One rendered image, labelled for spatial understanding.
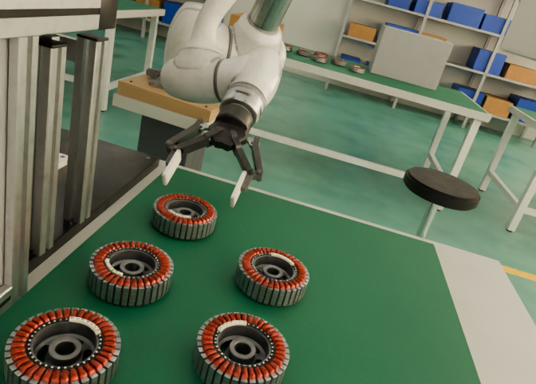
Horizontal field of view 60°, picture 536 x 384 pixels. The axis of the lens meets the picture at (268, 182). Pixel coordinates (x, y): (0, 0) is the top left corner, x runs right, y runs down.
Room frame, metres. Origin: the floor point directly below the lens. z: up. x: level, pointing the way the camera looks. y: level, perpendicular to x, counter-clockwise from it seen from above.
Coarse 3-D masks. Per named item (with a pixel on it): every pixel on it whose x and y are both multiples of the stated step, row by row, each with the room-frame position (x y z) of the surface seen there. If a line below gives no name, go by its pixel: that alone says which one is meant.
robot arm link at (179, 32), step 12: (180, 12) 1.48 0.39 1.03; (192, 12) 1.47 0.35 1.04; (180, 24) 1.46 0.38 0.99; (192, 24) 1.45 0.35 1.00; (168, 36) 1.48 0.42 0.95; (180, 36) 1.45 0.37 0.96; (216, 36) 1.48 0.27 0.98; (228, 36) 1.52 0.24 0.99; (168, 48) 1.47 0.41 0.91; (180, 48) 1.45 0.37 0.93; (228, 48) 1.50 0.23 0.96; (168, 60) 1.46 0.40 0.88
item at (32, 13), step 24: (0, 0) 0.40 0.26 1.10; (24, 0) 0.44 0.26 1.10; (48, 0) 0.47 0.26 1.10; (72, 0) 0.51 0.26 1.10; (96, 0) 0.57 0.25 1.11; (0, 24) 0.40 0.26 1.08; (24, 24) 0.44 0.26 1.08; (48, 24) 0.47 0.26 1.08; (72, 24) 0.52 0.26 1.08; (96, 24) 0.57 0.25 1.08
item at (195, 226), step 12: (156, 204) 0.71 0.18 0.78; (168, 204) 0.72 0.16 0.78; (180, 204) 0.75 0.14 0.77; (192, 204) 0.75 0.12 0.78; (204, 204) 0.75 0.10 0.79; (156, 216) 0.68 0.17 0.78; (168, 216) 0.67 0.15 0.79; (180, 216) 0.68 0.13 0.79; (192, 216) 0.71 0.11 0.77; (204, 216) 0.70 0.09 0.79; (216, 216) 0.72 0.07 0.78; (156, 228) 0.68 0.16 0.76; (168, 228) 0.67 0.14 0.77; (180, 228) 0.67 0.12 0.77; (192, 228) 0.67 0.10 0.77; (204, 228) 0.69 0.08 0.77
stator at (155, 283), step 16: (96, 256) 0.52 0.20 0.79; (112, 256) 0.53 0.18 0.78; (128, 256) 0.56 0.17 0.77; (144, 256) 0.56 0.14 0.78; (160, 256) 0.56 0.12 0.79; (96, 272) 0.49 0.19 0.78; (112, 272) 0.50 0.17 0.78; (128, 272) 0.51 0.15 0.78; (144, 272) 0.54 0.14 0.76; (160, 272) 0.52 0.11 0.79; (96, 288) 0.48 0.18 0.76; (112, 288) 0.47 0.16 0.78; (128, 288) 0.48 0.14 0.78; (144, 288) 0.49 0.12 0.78; (160, 288) 0.50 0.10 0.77; (128, 304) 0.48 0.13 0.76; (144, 304) 0.49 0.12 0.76
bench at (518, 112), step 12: (516, 108) 3.83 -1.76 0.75; (516, 120) 3.85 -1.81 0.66; (528, 120) 3.48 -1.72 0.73; (504, 132) 3.89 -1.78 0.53; (504, 144) 3.85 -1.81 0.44; (492, 156) 3.90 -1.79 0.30; (492, 168) 3.85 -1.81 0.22; (504, 192) 3.39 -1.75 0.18; (528, 192) 3.07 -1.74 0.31; (516, 204) 3.13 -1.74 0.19; (516, 216) 3.07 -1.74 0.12
